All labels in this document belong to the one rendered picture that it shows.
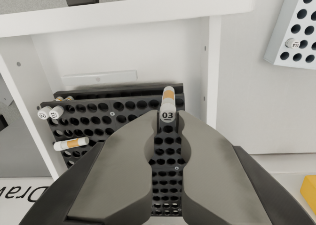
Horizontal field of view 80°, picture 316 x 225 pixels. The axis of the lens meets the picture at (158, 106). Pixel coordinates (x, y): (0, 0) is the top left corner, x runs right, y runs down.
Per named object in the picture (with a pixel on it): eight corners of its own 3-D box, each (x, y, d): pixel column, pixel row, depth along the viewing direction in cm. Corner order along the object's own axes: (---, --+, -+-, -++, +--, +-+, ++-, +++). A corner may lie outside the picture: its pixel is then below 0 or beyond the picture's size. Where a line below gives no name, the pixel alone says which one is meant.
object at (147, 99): (43, 101, 24) (39, 104, 23) (184, 93, 22) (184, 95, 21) (48, 114, 25) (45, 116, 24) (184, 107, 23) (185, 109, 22)
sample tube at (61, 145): (90, 143, 25) (60, 149, 26) (88, 134, 25) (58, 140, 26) (85, 146, 24) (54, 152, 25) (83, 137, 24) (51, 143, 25)
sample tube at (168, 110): (175, 97, 18) (176, 124, 14) (162, 96, 18) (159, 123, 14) (176, 84, 17) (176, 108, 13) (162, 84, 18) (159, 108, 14)
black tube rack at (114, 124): (66, 84, 29) (39, 104, 23) (182, 76, 27) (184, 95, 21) (100, 185, 39) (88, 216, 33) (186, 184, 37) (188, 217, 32)
